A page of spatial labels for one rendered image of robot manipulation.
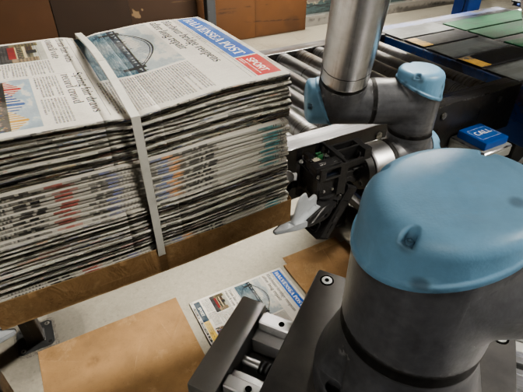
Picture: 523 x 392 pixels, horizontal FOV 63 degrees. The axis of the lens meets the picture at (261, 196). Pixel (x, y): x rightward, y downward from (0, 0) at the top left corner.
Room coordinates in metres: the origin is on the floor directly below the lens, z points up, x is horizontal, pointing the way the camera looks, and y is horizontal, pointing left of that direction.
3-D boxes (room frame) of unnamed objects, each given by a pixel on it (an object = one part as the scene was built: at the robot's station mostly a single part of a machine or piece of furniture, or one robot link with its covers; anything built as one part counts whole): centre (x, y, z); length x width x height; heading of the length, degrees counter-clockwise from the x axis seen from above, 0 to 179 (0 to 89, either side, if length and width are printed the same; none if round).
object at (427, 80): (0.66, -0.24, 0.92); 0.11 x 0.08 x 0.11; 91
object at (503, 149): (0.90, -0.53, 0.69); 0.10 x 0.10 x 0.03; 29
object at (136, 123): (0.51, 0.19, 0.91); 0.29 x 0.01 x 0.23; 29
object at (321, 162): (0.59, -0.12, 0.82); 0.12 x 0.08 x 0.09; 119
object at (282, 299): (0.96, 0.03, 0.00); 0.37 x 0.28 x 0.01; 119
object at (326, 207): (0.53, -0.09, 0.80); 0.09 x 0.05 x 0.02; 146
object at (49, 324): (0.86, 0.74, 0.01); 0.14 x 0.13 x 0.01; 29
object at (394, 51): (1.24, -0.46, 0.77); 0.47 x 0.05 x 0.05; 29
